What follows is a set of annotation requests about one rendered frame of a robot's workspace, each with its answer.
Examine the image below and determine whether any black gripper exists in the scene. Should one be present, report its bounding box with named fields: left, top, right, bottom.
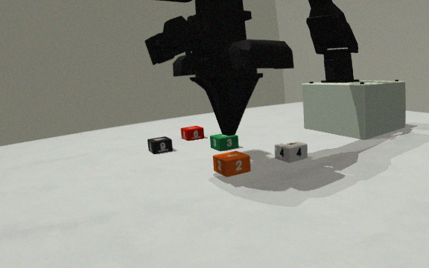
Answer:
left=173, top=1, right=294, bottom=136

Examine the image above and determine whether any red block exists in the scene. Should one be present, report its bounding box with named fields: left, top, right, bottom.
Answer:
left=181, top=126, right=204, bottom=141

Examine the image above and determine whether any green block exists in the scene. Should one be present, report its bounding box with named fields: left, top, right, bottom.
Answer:
left=210, top=134, right=239, bottom=151

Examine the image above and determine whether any orange block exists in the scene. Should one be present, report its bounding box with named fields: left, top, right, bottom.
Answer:
left=213, top=151, right=250, bottom=177

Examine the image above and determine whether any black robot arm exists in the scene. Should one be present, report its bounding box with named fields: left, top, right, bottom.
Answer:
left=145, top=0, right=360, bottom=83

